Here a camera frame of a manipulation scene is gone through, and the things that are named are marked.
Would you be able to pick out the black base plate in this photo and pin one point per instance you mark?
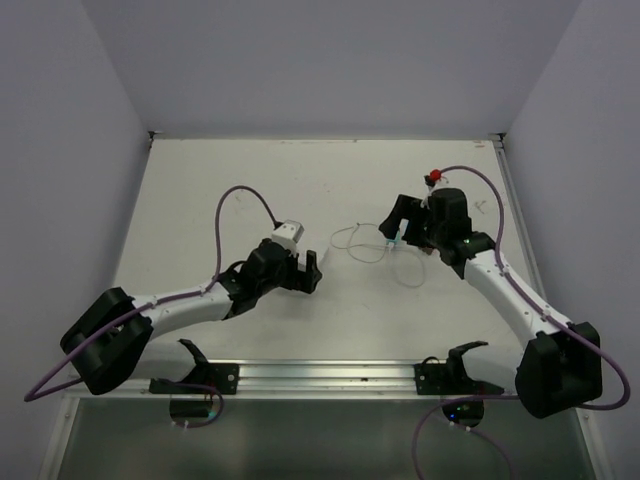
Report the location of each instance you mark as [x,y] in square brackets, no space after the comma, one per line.
[433,376]
[222,377]

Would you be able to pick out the right side aluminium rail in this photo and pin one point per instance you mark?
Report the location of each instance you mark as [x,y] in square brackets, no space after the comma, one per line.
[498,141]

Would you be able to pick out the right wrist camera red mount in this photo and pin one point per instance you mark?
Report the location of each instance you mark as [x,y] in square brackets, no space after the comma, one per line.
[433,181]

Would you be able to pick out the teal usb charger plug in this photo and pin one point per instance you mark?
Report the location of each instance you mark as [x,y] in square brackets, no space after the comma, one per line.
[391,244]

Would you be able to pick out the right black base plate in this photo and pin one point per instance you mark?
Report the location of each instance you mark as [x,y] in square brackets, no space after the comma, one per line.
[433,376]

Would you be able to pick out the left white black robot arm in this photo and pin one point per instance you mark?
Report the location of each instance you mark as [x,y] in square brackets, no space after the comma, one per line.
[115,340]

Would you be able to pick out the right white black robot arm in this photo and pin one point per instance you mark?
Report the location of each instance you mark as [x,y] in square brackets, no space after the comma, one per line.
[557,368]

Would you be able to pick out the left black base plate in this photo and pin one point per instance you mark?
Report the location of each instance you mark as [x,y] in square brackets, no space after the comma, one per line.
[222,377]

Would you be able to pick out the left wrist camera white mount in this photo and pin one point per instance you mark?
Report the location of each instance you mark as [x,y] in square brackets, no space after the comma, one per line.
[288,235]

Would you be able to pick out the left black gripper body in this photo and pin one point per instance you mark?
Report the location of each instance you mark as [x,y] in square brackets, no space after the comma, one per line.
[289,276]

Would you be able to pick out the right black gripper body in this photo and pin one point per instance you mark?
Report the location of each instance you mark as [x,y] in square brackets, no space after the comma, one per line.
[421,230]

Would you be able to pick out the aluminium extrusion rail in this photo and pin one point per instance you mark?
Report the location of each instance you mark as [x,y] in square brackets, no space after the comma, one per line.
[320,377]

